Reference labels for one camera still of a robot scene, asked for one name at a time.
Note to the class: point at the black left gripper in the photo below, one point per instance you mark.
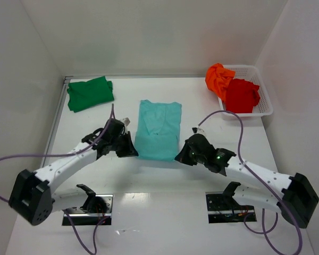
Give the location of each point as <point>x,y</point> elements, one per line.
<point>123,145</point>

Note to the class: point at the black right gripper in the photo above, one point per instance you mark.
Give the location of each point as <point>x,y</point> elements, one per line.
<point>189,150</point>

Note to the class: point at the teal t shirt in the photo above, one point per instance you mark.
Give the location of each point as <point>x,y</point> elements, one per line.
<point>158,133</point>

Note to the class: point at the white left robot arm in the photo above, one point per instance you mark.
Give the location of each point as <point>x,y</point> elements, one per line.
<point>35,195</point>

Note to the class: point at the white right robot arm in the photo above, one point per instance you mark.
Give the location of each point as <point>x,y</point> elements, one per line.
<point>291,196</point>

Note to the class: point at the green folded t shirt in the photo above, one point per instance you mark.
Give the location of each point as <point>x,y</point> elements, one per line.
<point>84,95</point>

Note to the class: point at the red t shirt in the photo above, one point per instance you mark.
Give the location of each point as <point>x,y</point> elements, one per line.
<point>242,96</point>

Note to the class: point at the orange t shirt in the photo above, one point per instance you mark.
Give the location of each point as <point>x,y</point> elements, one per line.
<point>218,78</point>

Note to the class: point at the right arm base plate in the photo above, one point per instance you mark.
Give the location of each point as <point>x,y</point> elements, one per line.
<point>222,210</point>

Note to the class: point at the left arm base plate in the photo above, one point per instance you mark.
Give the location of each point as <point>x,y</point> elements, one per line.
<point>101,208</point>

